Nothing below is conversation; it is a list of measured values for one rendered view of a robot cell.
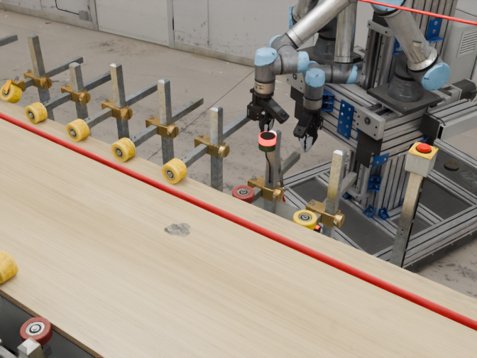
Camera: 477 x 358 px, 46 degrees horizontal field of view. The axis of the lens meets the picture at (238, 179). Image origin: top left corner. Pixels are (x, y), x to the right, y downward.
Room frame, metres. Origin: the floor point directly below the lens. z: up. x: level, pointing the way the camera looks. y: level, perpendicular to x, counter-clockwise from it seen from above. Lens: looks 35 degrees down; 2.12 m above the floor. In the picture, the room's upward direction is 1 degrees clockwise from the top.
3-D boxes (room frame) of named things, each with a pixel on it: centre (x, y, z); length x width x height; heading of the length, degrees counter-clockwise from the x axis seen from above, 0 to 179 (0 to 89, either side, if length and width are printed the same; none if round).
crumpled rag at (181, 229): (1.41, 0.19, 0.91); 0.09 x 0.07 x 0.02; 82
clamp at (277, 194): (1.72, -0.10, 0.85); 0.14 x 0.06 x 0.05; 57
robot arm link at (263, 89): (1.86, -0.08, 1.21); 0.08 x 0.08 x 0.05
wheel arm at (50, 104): (2.31, 0.73, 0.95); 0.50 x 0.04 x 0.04; 147
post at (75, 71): (2.25, 0.72, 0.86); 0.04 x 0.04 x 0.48; 57
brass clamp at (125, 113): (2.13, 0.53, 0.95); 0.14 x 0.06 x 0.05; 57
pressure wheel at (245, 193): (1.62, -0.02, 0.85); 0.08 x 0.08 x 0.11
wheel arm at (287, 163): (1.78, -0.12, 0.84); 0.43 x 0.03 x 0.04; 147
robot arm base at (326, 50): (2.58, -0.42, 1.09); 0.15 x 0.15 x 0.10
